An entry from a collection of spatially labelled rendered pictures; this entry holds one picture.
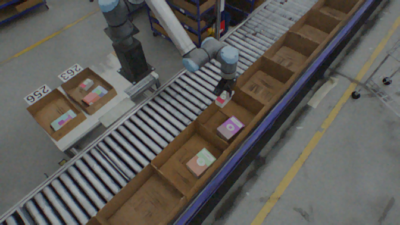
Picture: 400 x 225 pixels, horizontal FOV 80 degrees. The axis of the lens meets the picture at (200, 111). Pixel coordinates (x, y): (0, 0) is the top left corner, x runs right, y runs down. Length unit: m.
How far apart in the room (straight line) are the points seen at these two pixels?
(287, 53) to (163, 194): 1.55
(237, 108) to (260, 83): 0.31
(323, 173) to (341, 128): 0.61
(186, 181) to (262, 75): 1.06
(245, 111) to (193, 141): 0.46
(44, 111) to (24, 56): 2.09
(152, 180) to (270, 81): 1.18
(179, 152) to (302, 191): 1.41
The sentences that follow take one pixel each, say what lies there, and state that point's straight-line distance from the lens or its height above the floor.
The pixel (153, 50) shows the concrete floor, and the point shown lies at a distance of 3.65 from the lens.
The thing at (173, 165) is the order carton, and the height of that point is 0.89.
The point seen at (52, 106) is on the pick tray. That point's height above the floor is 0.76.
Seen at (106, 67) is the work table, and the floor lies 0.75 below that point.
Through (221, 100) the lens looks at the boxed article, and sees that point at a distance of 1.53.
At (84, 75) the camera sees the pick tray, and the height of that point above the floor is 0.79.
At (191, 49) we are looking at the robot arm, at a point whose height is 1.54.
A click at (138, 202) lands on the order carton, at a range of 1.61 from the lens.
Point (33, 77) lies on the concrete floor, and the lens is 4.00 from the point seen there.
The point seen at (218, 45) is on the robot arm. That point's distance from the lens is 1.33.
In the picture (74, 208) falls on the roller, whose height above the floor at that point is 0.75.
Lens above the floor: 2.39
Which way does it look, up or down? 56 degrees down
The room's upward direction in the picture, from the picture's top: 3 degrees counter-clockwise
